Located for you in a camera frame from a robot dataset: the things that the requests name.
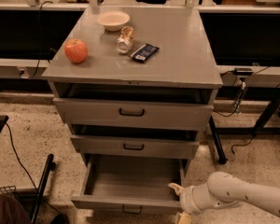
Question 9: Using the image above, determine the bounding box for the black cable on floor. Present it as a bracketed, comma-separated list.
[4, 122, 64, 217]

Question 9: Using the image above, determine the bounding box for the clear glass jar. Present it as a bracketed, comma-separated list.
[115, 26, 134, 54]

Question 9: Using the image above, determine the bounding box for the dark blue snack bar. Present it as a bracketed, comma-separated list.
[130, 44, 159, 63]

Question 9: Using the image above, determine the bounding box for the dark red object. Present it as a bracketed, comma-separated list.
[0, 195, 31, 224]

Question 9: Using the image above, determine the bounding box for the black slanted leg right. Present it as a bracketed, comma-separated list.
[252, 88, 280, 136]

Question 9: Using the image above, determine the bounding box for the grey bottom drawer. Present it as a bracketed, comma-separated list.
[71, 155, 184, 215]

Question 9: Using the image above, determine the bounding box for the grey drawer cabinet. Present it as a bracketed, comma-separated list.
[41, 6, 224, 173]

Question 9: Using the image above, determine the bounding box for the black table leg right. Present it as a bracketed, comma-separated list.
[209, 117, 228, 164]

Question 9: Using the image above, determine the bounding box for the black power adapter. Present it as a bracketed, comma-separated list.
[233, 67, 253, 76]

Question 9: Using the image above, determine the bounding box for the black hanging cable left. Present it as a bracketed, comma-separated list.
[27, 0, 54, 79]

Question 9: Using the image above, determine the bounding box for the black stand leg left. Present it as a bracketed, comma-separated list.
[30, 154, 55, 224]

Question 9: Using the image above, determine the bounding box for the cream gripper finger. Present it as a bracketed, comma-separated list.
[168, 183, 184, 196]

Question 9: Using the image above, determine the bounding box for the white bowl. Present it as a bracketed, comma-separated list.
[96, 11, 130, 32]

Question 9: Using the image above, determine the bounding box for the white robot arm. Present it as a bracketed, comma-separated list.
[168, 172, 280, 217]

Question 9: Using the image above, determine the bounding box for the grey middle drawer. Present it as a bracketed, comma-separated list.
[71, 135, 199, 159]

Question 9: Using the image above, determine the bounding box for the grey drawer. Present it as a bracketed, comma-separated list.
[71, 155, 184, 215]
[71, 135, 199, 159]
[53, 98, 213, 131]

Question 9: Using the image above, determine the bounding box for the red apple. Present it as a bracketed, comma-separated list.
[63, 38, 88, 63]

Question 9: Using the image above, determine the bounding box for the wire basket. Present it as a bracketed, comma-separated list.
[0, 186, 16, 197]

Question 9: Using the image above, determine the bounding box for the grey top drawer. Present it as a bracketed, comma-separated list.
[53, 98, 213, 131]

